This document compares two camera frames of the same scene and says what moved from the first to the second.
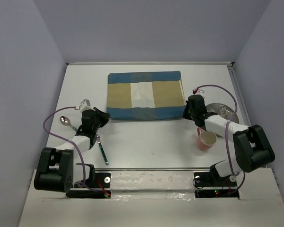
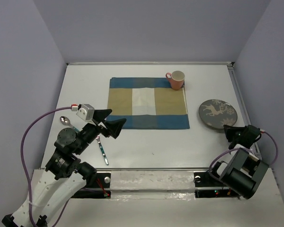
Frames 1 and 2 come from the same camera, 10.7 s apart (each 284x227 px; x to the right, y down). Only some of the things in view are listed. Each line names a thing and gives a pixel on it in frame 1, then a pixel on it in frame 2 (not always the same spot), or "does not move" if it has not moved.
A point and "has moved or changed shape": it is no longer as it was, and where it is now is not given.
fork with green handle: [102, 149] does not move
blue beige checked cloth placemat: [146, 95] has moved or changed shape
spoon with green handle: [66, 121] does not move
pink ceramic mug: [206, 139] to [177, 79]
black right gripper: [185, 114] to [229, 129]
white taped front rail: [152, 185] does not move
